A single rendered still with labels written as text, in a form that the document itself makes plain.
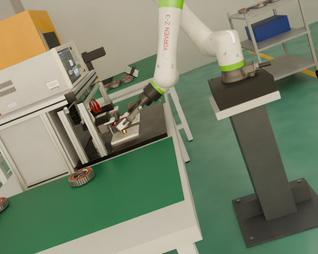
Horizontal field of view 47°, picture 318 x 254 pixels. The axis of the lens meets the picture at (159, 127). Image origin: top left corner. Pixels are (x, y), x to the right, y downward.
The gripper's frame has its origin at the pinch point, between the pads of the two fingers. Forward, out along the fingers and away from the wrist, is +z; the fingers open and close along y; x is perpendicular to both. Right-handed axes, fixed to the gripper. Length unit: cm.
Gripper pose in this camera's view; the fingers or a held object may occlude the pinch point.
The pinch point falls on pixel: (121, 123)
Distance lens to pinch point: 191.8
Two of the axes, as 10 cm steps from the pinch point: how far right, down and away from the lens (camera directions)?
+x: -7.1, -6.7, -2.3
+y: -0.3, -3.0, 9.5
